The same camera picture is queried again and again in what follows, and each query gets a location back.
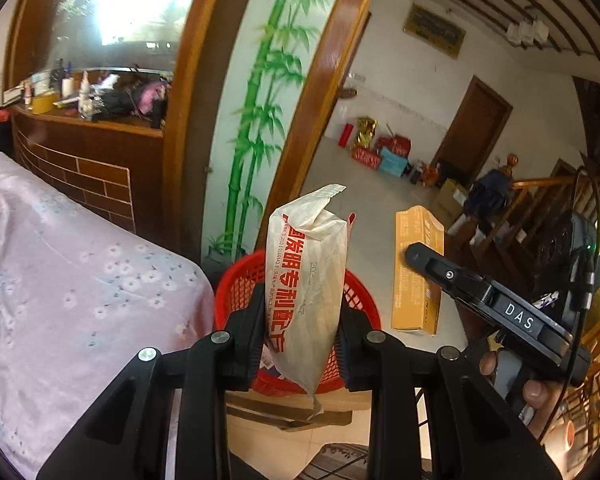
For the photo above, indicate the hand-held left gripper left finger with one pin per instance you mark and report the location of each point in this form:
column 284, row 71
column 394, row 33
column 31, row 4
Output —
column 245, row 342

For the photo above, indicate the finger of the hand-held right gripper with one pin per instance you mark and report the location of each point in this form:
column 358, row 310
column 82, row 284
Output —
column 447, row 275

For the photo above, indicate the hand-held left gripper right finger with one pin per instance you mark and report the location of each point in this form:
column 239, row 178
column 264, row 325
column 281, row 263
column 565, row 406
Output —
column 352, row 355

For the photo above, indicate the orange cardboard box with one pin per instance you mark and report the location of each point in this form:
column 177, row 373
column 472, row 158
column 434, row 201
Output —
column 412, row 307

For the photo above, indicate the red plastic basket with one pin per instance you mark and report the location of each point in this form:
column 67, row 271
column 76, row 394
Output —
column 235, row 285

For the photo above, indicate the white packet with red print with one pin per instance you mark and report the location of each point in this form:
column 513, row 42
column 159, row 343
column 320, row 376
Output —
column 305, row 285

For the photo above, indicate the person's right hand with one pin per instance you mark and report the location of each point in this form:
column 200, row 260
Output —
column 536, row 394

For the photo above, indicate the brown cardboard box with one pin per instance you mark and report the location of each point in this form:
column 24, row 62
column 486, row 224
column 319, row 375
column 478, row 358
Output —
column 447, row 200

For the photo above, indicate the dark blue hanging garment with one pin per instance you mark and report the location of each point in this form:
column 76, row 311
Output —
column 487, row 192

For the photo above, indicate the grey patterned cushion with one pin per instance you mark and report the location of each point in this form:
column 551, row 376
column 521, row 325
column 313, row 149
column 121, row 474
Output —
column 337, row 462

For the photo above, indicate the wooden staircase railing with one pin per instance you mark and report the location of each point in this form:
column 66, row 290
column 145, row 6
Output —
column 535, row 200

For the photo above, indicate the blue cardboard box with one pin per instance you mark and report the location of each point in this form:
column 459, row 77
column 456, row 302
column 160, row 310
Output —
column 392, row 162

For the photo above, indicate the red gift box with lid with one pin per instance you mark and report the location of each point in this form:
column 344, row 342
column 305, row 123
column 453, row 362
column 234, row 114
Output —
column 397, row 145

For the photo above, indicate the flat red gift box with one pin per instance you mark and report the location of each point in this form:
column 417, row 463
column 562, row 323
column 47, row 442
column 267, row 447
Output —
column 366, row 157

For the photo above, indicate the brown wooden door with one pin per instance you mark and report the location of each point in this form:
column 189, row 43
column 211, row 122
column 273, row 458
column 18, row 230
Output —
column 475, row 130

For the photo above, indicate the gold foil bag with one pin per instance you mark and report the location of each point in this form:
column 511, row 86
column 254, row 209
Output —
column 366, row 132

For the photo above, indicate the tall red gift box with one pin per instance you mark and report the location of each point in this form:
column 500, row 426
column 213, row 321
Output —
column 346, row 135

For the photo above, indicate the white ceiling lamp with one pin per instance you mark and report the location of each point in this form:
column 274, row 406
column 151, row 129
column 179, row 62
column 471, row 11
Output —
column 527, row 30

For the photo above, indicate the pink cloth bag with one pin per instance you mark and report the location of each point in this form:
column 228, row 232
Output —
column 152, row 97

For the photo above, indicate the black bag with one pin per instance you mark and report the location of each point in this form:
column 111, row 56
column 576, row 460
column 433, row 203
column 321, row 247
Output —
column 120, row 105

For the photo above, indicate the white spray bottle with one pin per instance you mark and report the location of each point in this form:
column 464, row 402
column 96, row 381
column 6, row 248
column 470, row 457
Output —
column 86, row 92

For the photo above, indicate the white paper roll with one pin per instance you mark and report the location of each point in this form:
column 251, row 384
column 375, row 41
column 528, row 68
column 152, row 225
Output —
column 68, row 87

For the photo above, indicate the yellow box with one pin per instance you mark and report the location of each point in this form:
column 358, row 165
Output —
column 45, row 104

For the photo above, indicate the etched glass partition panel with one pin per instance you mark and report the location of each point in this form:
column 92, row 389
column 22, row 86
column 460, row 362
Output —
column 130, row 5

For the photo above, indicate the wooden archway frame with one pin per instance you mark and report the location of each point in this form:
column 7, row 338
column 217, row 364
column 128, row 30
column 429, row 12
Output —
column 320, row 85

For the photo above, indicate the framed wall picture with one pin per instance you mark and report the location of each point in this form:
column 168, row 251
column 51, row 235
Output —
column 434, row 30

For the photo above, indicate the green bamboo wall painting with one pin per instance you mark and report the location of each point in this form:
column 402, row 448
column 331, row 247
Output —
column 270, row 75

